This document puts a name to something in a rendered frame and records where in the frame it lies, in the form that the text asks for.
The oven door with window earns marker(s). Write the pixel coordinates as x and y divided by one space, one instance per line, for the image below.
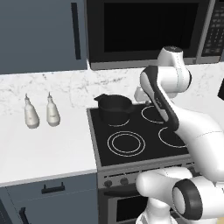
122 208

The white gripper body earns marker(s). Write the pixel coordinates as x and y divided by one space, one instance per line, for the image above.
140 95

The black microwave door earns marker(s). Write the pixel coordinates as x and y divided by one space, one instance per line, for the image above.
145 29

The black and steel stove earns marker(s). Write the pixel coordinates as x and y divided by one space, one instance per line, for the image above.
131 154

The black object at edge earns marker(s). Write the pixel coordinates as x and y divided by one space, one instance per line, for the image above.
221 93

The blue-grey drawer front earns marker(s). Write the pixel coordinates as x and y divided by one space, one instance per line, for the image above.
73 185

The white bottle with spout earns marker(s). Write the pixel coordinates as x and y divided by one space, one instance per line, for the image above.
31 115
53 113

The blue-grey base cupboard door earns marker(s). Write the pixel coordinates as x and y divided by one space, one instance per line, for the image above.
64 210

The blue-grey wall cupboard door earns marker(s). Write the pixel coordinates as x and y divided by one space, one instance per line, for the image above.
38 35

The black and steel microwave oven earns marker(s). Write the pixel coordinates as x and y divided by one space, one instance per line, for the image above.
145 32

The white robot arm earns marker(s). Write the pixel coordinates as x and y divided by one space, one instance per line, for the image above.
201 140

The black stove knob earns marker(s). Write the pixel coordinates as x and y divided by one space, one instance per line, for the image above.
124 181
108 183
191 170

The black cooking pot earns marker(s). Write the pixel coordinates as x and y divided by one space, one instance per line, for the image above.
114 110

